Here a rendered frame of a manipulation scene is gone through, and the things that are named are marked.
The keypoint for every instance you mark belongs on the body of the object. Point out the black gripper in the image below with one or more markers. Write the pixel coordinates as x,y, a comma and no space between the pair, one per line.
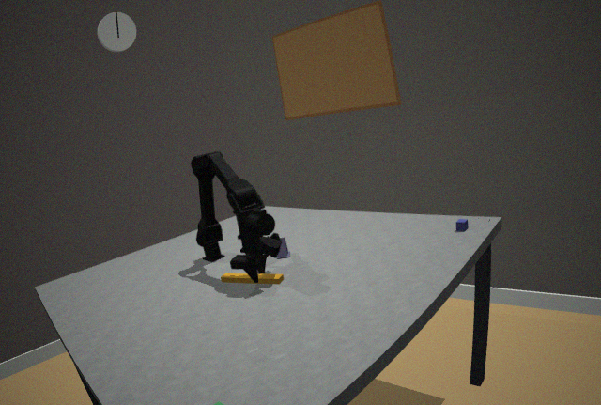
249,262

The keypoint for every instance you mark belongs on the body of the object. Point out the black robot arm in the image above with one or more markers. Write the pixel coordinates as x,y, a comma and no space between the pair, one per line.
240,194

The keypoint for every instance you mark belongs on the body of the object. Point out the yellow bar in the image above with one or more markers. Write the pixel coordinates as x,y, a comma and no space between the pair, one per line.
263,278

